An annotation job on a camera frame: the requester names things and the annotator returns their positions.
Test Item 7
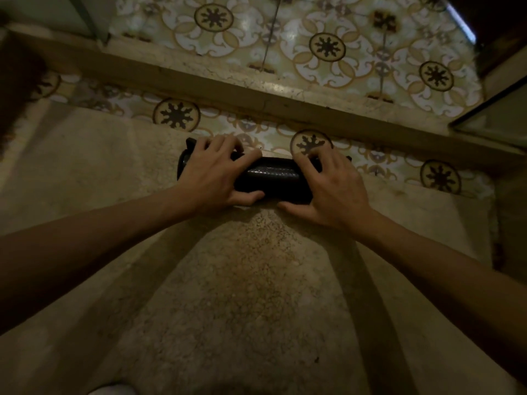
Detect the person's right hand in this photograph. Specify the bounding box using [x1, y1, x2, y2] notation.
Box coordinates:
[277, 145, 374, 233]

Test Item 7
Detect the person's left hand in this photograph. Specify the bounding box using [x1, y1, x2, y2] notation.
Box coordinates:
[176, 134, 266, 221]

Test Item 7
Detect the black mat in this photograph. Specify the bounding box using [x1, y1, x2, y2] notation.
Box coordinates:
[176, 137, 353, 204]

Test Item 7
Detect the person's right forearm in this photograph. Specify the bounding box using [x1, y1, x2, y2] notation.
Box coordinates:
[353, 209, 527, 388]

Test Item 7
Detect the person's left forearm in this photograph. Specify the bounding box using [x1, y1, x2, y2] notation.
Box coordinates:
[0, 186, 194, 337]

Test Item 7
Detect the glass door panel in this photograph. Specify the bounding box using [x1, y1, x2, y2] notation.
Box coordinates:
[448, 75, 527, 152]

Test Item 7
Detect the dark wooden door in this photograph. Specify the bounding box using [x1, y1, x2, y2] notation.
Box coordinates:
[444, 0, 527, 79]

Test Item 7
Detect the grey metal door frame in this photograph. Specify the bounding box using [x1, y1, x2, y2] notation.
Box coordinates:
[65, 0, 113, 45]

